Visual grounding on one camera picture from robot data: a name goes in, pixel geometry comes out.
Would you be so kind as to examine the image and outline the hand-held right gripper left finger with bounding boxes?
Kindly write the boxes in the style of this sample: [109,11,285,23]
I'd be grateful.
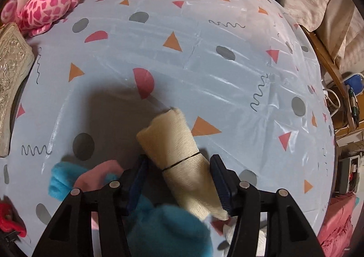
[31,156,149,257]

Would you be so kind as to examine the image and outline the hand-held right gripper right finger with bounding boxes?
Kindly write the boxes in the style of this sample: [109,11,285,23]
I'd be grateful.
[210,155,325,257]

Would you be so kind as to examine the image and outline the small blue pink plush toy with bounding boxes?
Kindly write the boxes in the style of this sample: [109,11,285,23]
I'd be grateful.
[48,160,214,257]

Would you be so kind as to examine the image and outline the cream towel roll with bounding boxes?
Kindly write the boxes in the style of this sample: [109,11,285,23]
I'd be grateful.
[136,107,231,222]

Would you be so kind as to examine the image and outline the white patterned tablecloth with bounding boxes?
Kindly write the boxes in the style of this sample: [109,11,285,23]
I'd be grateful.
[0,0,334,257]

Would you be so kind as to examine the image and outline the pink cloth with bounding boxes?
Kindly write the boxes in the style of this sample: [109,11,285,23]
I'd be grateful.
[316,193,357,257]

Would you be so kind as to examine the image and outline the grey box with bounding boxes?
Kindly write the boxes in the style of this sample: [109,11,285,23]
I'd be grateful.
[335,156,360,193]

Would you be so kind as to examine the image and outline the red yarn toy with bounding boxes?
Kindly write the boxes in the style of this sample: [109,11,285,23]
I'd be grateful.
[0,198,27,238]

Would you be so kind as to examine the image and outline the silver ornate tissue box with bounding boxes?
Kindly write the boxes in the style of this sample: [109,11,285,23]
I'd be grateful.
[0,22,35,158]

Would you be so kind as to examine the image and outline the pink spotted plush toy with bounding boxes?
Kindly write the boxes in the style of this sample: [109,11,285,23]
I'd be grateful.
[1,0,85,37]

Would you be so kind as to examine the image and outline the white cable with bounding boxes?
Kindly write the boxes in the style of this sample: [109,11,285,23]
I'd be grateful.
[323,88,342,109]

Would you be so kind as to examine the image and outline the wooden frame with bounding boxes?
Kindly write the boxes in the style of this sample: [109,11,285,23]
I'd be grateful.
[300,25,357,129]

